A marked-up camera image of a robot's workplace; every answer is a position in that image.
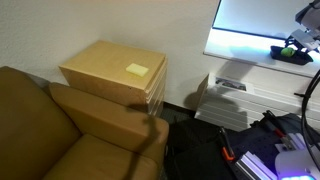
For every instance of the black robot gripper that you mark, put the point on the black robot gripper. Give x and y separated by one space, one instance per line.
303 41

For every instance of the yellow-green tennis ball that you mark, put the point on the yellow-green tennis ball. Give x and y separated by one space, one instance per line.
288 52

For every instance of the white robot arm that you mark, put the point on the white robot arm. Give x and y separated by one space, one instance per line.
303 163

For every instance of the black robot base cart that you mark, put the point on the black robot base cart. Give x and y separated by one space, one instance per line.
265 144

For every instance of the light wooden nightstand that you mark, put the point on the light wooden nightstand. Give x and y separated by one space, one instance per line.
100 69

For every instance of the black plastic tray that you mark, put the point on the black plastic tray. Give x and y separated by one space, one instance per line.
299 58

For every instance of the white roller window blind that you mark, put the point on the white roller window blind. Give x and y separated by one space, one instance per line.
269 18

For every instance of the paper label on heater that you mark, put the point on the paper label on heater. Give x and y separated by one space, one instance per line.
230 84

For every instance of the yellow sticky note pad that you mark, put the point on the yellow sticky note pad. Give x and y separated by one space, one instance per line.
137 69

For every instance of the brown leather armchair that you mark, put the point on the brown leather armchair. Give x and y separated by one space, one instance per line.
61 133

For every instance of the red handled clamp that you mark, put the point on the red handled clamp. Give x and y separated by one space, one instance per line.
269 122

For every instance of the white wall heater unit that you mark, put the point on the white wall heater unit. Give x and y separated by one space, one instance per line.
236 109

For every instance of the orange handled clamp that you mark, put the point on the orange handled clamp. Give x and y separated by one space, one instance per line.
227 150

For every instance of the aluminium extrusion rail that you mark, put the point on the aluminium extrusion rail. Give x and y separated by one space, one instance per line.
254 168

